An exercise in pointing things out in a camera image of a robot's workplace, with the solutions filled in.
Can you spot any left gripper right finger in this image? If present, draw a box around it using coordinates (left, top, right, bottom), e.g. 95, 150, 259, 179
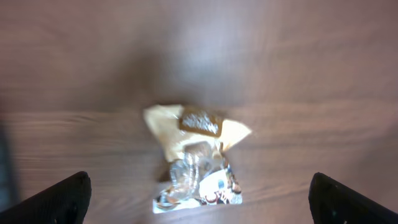
308, 172, 397, 224

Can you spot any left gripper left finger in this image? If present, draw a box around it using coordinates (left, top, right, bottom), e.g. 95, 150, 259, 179
1, 171, 92, 224

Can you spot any beige brown snack bag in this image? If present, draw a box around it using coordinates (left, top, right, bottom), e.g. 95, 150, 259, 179
144, 105, 252, 213

